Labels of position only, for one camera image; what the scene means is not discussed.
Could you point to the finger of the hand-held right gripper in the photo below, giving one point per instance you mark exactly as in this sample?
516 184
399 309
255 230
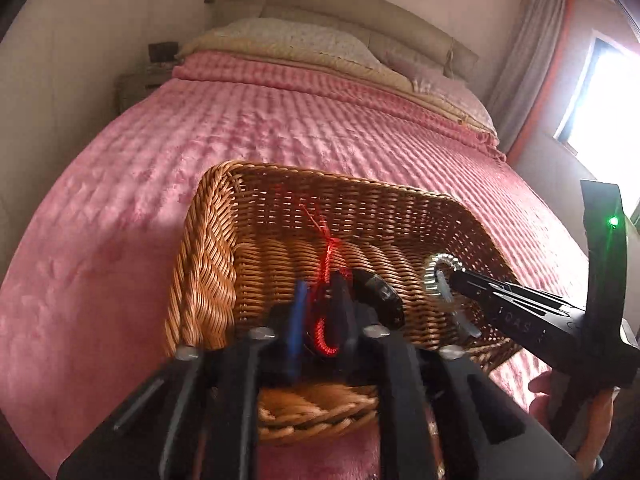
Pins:
505 288
520 322

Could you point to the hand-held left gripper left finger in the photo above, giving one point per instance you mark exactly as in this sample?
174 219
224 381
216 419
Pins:
299 320

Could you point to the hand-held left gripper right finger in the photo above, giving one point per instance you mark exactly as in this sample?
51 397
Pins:
342 310

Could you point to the brown wicker basket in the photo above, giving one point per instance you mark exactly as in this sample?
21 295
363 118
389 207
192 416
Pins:
260 215

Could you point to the person's right hand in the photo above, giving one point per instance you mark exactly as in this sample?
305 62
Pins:
540 392

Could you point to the window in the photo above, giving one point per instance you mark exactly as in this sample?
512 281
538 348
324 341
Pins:
610 100

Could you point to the pink plush blanket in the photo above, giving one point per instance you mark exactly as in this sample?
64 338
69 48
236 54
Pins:
150 185

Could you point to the pink pillow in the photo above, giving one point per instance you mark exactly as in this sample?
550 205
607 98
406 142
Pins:
440 90

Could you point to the grey curtain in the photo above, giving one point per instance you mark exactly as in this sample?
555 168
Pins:
527 50

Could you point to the beige nightstand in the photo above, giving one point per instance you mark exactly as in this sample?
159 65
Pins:
140 91

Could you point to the white floral pillow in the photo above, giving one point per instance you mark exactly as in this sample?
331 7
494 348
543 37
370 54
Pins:
280 35

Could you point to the beige padded headboard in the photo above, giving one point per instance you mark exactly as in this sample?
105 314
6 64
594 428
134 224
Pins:
310 0

